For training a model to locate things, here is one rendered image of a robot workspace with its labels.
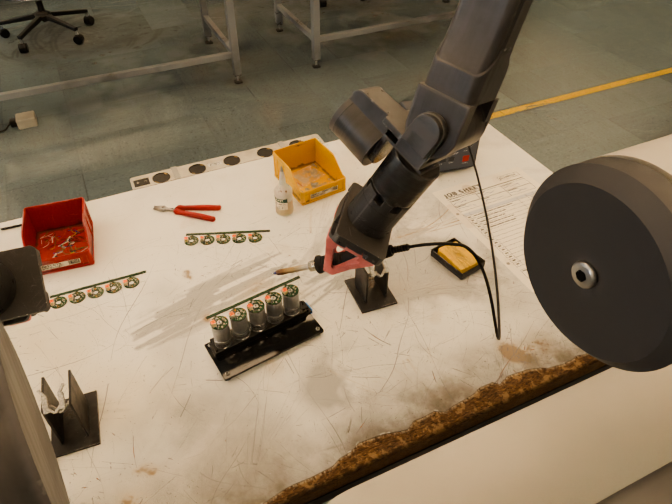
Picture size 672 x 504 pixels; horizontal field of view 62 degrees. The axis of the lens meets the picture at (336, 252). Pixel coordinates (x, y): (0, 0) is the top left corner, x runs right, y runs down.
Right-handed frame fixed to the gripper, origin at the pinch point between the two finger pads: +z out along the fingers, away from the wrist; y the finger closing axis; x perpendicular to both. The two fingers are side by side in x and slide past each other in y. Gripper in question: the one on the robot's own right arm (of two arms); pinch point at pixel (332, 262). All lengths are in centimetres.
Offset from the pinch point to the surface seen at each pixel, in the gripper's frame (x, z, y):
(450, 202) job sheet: 20.5, 6.7, -37.0
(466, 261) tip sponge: 22.9, 3.6, -19.4
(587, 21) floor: 127, 36, -358
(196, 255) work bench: -16.1, 26.6, -12.6
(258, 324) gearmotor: -3.4, 15.5, 2.7
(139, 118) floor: -78, 147, -174
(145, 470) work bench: -8.3, 22.1, 24.8
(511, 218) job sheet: 30.4, 1.2, -34.5
